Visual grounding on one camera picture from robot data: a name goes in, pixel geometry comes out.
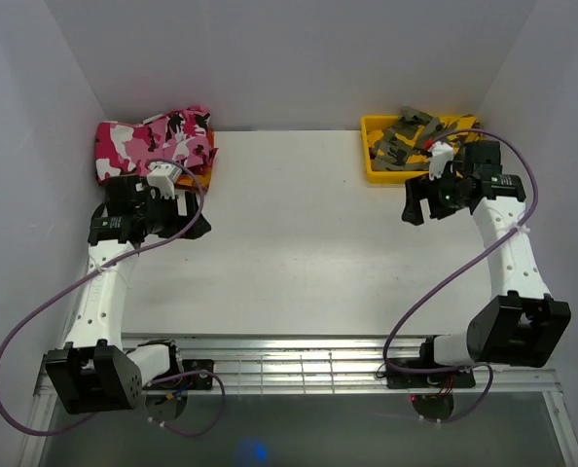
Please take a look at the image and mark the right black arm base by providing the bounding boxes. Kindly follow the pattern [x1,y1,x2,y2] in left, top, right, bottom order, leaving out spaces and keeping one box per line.
[382,369,476,421]

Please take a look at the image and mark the orange camouflage folded trousers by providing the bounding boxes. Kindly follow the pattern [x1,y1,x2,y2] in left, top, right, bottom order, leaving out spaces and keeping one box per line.
[176,128,218,192]

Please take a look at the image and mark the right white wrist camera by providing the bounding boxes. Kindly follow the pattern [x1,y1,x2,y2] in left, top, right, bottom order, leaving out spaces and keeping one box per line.
[428,141,454,180]

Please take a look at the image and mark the aluminium rail frame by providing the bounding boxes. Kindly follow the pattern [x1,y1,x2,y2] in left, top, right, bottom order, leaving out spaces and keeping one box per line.
[19,338,578,466]

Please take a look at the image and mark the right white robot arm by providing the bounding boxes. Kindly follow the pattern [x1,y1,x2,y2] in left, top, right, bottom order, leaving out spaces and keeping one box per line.
[402,140,571,386]

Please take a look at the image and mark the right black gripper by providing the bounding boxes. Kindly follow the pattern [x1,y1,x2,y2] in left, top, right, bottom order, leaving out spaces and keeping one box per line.
[401,165,468,226]

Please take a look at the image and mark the purple cable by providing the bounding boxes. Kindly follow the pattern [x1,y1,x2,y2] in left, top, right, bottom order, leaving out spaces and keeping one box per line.
[0,160,227,438]
[372,128,541,424]

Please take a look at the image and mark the olive yellow camouflage trousers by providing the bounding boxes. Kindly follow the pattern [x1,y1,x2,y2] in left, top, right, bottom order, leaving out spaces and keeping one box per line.
[366,107,482,172]

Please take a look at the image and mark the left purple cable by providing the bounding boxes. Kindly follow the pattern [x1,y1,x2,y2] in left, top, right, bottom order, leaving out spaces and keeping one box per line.
[0,160,227,438]

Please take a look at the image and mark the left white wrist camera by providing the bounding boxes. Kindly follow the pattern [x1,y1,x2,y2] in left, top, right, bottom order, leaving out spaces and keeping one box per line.
[146,162,182,198]

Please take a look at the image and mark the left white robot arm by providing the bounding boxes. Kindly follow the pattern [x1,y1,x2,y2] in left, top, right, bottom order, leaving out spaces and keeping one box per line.
[45,163,211,414]

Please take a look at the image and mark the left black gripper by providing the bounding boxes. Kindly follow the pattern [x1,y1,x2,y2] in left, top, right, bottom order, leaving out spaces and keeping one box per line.
[136,190,211,240]

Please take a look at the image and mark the pink camouflage folded trousers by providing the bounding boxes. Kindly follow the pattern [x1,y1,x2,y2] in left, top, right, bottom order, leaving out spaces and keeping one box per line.
[94,106,212,183]

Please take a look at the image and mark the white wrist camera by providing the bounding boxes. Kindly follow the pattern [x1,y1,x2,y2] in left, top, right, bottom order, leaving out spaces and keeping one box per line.
[428,141,454,180]
[146,162,182,198]

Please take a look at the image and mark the yellow plastic tray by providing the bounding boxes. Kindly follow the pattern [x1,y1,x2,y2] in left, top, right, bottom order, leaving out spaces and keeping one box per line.
[361,108,483,185]

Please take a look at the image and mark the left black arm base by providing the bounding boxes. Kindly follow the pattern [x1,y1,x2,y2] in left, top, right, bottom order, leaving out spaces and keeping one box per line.
[145,374,213,421]

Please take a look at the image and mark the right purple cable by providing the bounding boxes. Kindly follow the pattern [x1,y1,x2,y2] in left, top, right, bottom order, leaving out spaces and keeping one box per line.
[372,128,541,424]

